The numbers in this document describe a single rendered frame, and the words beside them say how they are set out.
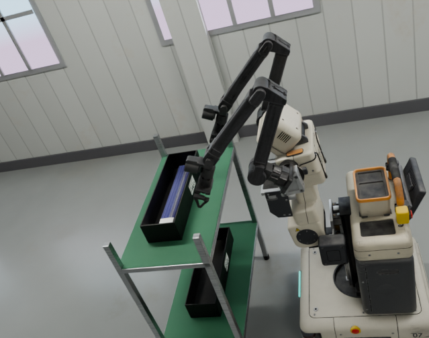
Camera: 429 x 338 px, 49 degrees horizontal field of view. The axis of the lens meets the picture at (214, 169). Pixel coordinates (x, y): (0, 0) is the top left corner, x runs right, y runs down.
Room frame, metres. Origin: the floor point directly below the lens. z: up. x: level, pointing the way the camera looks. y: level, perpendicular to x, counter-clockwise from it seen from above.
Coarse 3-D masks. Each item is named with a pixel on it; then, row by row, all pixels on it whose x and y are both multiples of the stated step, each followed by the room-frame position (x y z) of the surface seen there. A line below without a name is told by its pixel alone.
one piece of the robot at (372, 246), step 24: (384, 216) 1.52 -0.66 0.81; (408, 216) 1.40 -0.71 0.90; (360, 240) 1.44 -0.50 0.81; (384, 240) 1.39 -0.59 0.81; (408, 240) 1.36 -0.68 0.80; (360, 264) 1.42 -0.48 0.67; (384, 264) 1.38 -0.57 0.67; (408, 264) 1.35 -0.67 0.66; (360, 288) 1.44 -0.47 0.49; (384, 288) 1.39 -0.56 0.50; (408, 288) 1.35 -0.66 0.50; (384, 312) 1.39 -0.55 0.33; (408, 312) 1.35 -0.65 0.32
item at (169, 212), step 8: (176, 176) 2.12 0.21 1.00; (184, 176) 2.10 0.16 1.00; (176, 184) 2.05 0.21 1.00; (184, 184) 2.02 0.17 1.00; (176, 192) 1.98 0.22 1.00; (168, 200) 1.94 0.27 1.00; (176, 200) 1.92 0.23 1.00; (168, 208) 1.88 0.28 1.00; (176, 208) 1.85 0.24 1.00; (168, 216) 1.81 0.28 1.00
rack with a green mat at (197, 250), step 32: (160, 160) 2.42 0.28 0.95; (224, 160) 2.18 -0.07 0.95; (224, 192) 1.91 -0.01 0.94; (192, 224) 1.75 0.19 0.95; (224, 224) 2.38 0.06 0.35; (256, 224) 2.28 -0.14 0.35; (128, 256) 1.68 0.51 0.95; (160, 256) 1.61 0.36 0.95; (192, 256) 1.54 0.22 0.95; (128, 288) 1.62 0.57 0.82; (192, 320) 1.72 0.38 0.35; (224, 320) 1.64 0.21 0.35
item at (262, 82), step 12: (264, 84) 1.53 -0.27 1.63; (276, 84) 1.56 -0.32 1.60; (276, 96) 1.50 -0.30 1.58; (276, 108) 1.52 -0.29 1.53; (264, 120) 1.56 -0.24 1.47; (276, 120) 1.53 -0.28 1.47; (264, 132) 1.55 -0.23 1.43; (264, 144) 1.55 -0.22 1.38; (264, 156) 1.55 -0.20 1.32; (264, 168) 1.53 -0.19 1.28; (252, 180) 1.55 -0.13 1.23; (264, 180) 1.53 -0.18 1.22
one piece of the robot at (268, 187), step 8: (272, 160) 1.90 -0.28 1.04; (264, 184) 1.74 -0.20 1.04; (272, 184) 1.72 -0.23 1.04; (264, 192) 1.68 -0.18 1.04; (272, 192) 1.67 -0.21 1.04; (272, 200) 1.66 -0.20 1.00; (280, 200) 1.66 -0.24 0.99; (288, 200) 1.64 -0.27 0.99; (272, 208) 1.67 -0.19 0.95; (280, 208) 1.66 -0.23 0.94; (288, 208) 1.65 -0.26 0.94; (280, 216) 1.66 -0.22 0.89; (288, 216) 1.65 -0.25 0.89
